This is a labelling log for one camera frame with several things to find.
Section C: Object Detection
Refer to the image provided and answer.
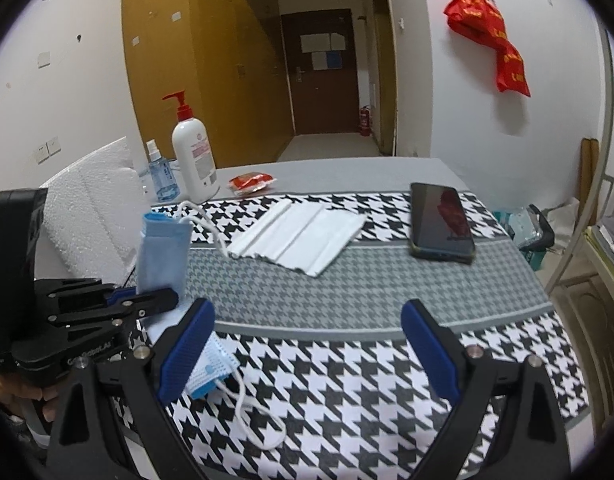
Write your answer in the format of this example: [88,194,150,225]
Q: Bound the blue face mask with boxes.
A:
[184,330,287,451]
[136,200,228,300]

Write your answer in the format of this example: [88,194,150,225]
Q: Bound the white tissue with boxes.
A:
[226,198,366,278]

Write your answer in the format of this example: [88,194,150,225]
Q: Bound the person's left hand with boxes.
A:
[0,373,63,422]

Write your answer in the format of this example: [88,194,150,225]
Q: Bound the white styrofoam box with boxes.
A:
[42,138,150,285]

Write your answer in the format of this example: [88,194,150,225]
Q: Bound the blue spray bottle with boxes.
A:
[146,140,180,203]

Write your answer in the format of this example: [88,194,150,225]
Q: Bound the red snack packet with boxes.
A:
[229,171,276,196]

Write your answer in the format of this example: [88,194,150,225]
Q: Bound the white pump lotion bottle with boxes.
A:
[162,90,219,204]

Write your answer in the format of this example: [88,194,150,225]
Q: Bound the houndstooth table mat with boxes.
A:
[167,192,589,479]

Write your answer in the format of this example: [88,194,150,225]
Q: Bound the teal basket with items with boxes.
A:
[493,204,555,271]

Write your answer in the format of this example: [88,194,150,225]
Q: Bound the black smartphone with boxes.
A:
[409,182,476,264]

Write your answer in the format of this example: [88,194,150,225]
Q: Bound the wooden wardrobe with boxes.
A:
[121,0,294,168]

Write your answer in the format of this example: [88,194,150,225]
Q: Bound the red fire extinguisher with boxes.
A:
[359,105,372,136]

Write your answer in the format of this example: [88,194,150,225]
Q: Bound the dark brown door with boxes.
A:
[281,9,360,134]

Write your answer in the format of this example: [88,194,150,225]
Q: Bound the red hanging bag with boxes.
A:
[444,0,531,98]

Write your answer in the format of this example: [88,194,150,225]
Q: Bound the white wall switch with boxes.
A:
[34,136,62,165]

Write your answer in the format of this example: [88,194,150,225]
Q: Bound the metal bed frame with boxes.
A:
[543,29,614,311]

